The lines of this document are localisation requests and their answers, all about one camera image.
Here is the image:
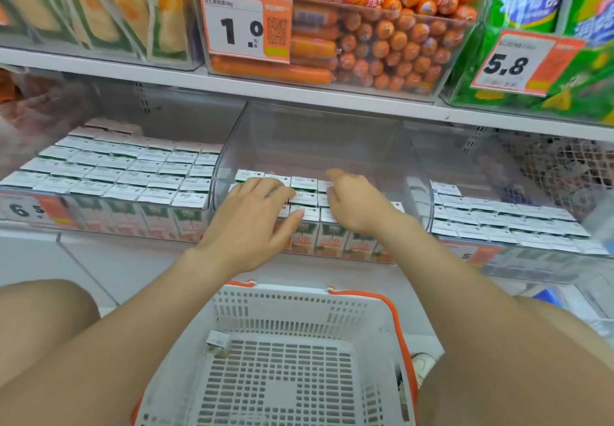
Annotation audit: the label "person's left hand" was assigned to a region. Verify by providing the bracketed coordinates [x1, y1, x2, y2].
[194, 177, 306, 276]

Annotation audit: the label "person's right hand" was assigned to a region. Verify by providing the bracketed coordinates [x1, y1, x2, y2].
[325, 168, 414, 237]

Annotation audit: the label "bin of juice cartons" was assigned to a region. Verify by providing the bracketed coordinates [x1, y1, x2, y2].
[0, 116, 225, 243]
[428, 180, 611, 280]
[230, 169, 406, 264]

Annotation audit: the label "white shopping basket orange handles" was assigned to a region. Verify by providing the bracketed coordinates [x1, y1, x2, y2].
[130, 280, 419, 426]

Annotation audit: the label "juice carton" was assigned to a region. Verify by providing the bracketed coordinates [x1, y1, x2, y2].
[206, 329, 232, 351]

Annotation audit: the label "person's left forearm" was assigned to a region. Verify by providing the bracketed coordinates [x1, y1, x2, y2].
[0, 248, 231, 426]

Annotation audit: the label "person's right forearm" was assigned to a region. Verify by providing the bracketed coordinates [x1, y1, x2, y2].
[388, 217, 614, 426]

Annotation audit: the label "clear plastic shelf bin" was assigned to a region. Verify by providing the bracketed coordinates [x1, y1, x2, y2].
[439, 0, 614, 127]
[212, 101, 435, 264]
[0, 0, 205, 72]
[402, 121, 614, 285]
[0, 66, 97, 182]
[0, 78, 248, 244]
[189, 0, 492, 103]

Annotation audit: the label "person's right white shoe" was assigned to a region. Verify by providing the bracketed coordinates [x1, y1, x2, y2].
[411, 352, 438, 388]

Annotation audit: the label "person's left leg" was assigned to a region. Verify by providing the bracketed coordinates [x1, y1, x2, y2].
[0, 279, 102, 388]

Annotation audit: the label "person's leg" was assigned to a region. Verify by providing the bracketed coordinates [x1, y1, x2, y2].
[0, 279, 102, 388]
[416, 296, 614, 426]

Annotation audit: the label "person's right leg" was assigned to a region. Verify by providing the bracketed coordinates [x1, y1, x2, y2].
[416, 296, 614, 426]

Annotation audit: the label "orange white price tag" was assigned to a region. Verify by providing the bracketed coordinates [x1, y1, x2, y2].
[0, 194, 77, 229]
[199, 0, 294, 65]
[440, 241, 505, 268]
[469, 29, 587, 97]

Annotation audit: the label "stack of orange sausages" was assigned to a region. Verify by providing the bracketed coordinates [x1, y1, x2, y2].
[202, 0, 483, 96]

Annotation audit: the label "stack of pink snack packets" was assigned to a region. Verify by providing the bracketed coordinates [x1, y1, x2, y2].
[0, 68, 95, 172]

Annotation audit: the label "blue panel wire basket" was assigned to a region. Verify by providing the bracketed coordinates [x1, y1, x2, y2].
[530, 284, 614, 340]

